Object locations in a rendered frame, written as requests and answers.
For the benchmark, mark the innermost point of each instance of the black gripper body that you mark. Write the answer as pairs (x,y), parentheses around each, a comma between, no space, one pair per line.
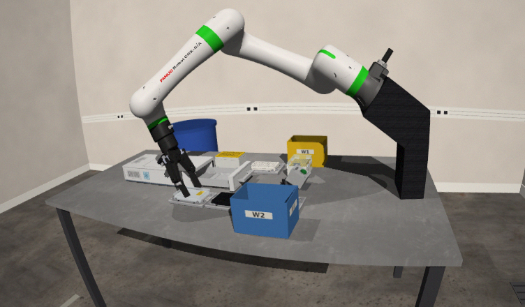
(168,146)

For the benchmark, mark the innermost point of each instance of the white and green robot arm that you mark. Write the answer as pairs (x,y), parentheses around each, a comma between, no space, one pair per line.
(331,68)

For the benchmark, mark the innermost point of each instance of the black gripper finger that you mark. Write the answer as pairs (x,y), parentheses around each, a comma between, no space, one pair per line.
(174,174)
(186,163)

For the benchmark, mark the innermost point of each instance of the yellow bin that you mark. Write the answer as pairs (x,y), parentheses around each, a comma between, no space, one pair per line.
(315,145)

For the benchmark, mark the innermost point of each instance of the blue bin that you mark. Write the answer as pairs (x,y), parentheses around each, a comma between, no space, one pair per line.
(269,210)

